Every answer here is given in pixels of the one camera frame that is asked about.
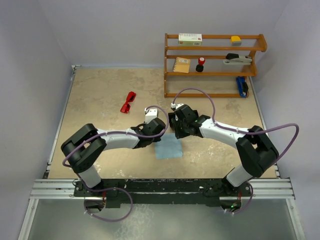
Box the blue cleaning cloth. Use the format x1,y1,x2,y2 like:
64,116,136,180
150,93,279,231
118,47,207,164
154,133,183,160

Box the red sunglasses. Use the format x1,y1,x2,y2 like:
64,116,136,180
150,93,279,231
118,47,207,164
120,91,137,114

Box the black glasses case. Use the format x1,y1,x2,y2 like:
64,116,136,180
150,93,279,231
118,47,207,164
168,112,176,130

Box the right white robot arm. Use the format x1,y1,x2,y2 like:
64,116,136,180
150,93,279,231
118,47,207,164
169,103,279,196

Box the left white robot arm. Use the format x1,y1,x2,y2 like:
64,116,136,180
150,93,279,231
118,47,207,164
60,117,166,196

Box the red black stamp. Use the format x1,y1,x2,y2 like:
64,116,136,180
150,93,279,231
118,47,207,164
195,57,206,73

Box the tan spiral notebook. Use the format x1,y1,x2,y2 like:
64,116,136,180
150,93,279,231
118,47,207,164
173,57,191,74

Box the wooden shelf rack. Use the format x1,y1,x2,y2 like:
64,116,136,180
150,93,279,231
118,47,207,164
163,34,268,98

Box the blue black hole punch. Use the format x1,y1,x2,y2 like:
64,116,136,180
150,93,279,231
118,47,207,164
236,76,249,98

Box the grey black stapler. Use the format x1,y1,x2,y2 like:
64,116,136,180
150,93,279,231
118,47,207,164
223,53,253,65

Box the white green box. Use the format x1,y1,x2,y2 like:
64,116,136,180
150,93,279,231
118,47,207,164
178,33,203,47

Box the yellow grey tape measure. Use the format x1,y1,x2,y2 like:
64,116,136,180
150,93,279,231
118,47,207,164
230,35,242,47

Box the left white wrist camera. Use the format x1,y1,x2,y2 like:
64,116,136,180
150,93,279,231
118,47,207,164
144,107,159,124

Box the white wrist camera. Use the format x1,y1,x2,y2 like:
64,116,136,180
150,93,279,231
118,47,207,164
144,107,159,124
170,102,184,111

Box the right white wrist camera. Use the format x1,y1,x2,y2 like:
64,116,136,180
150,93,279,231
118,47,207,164
170,102,184,111

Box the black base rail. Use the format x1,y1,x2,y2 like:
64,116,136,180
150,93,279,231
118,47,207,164
74,178,253,210

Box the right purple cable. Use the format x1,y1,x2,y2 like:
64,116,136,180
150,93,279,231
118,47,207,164
171,87,300,216

